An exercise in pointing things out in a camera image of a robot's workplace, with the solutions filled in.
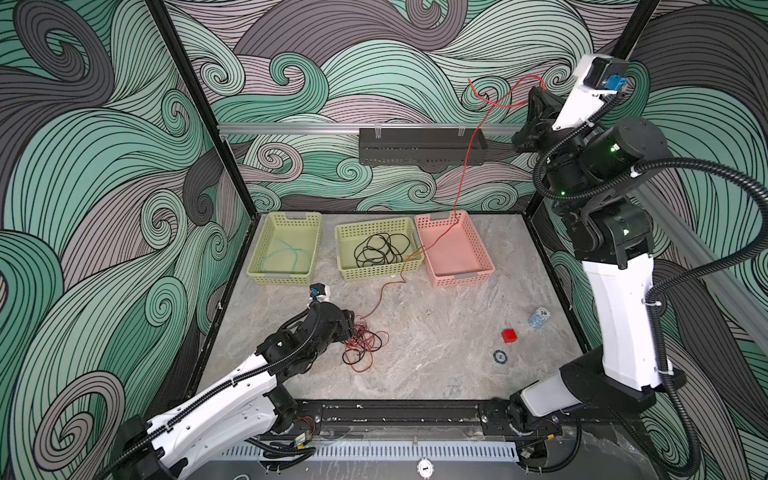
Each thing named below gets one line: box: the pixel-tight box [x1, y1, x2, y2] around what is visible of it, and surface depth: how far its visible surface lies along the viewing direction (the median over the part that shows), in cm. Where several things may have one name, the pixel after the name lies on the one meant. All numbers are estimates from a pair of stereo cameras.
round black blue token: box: [493, 349, 508, 364], surface depth 85 cm
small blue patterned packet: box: [528, 307, 551, 329], surface depth 87 cm
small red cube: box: [501, 328, 518, 344], surface depth 88 cm
